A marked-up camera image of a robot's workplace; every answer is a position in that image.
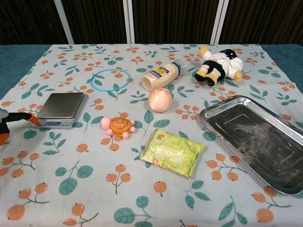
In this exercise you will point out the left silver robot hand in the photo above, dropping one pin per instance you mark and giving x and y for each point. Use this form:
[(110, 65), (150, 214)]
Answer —
[(4, 127)]

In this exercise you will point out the digital kitchen scale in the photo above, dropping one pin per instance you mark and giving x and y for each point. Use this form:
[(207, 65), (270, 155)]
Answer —
[(61, 105)]

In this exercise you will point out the pink orange small toy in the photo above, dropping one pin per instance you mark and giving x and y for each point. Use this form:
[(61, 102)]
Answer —
[(119, 126)]

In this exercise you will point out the teal table cover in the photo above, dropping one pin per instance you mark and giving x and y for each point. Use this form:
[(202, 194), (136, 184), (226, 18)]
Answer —
[(14, 59)]

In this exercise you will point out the floral patterned tablecloth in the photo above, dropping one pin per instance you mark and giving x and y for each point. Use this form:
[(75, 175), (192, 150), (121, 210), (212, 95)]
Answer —
[(132, 189)]

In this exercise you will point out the peach coloured ball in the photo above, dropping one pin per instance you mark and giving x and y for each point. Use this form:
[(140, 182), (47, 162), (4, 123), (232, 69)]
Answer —
[(160, 99)]

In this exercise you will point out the mayonnaise squeeze bottle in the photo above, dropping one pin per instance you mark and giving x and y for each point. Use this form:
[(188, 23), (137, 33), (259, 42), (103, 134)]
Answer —
[(161, 74)]

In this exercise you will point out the yellow-green snack packet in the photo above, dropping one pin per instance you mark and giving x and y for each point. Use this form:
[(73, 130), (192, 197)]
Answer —
[(172, 153)]

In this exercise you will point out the dark partition screen white frames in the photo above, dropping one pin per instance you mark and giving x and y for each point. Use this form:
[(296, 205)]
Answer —
[(175, 21)]

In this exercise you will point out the black white plush penguin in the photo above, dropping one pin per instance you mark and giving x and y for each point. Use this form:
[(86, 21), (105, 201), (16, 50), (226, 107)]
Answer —
[(220, 65)]

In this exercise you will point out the rectangular steel tray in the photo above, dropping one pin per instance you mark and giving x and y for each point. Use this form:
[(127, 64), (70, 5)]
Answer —
[(255, 139)]

